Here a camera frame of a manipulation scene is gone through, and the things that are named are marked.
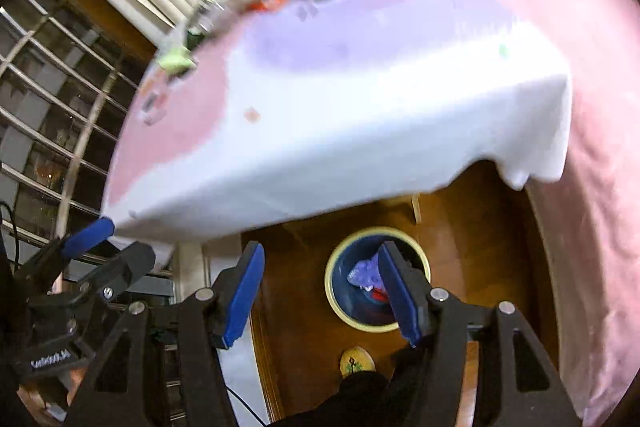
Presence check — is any green snack wrapper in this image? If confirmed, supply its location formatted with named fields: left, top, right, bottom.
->
left=156, top=46, right=196, bottom=76

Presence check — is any purple crumpled trash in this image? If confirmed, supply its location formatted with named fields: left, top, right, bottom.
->
left=347, top=255, right=386, bottom=294

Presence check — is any yellow rimmed trash bin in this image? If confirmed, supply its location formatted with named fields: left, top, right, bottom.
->
left=324, top=227, right=431, bottom=334

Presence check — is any metal window grille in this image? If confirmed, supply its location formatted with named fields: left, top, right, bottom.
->
left=1, top=0, right=143, bottom=262

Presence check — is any pink bed sheet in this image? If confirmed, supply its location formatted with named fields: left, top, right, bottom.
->
left=500, top=0, right=639, bottom=426

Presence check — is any cartoon printed tablecloth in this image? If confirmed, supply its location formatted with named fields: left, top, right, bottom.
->
left=102, top=0, right=573, bottom=242

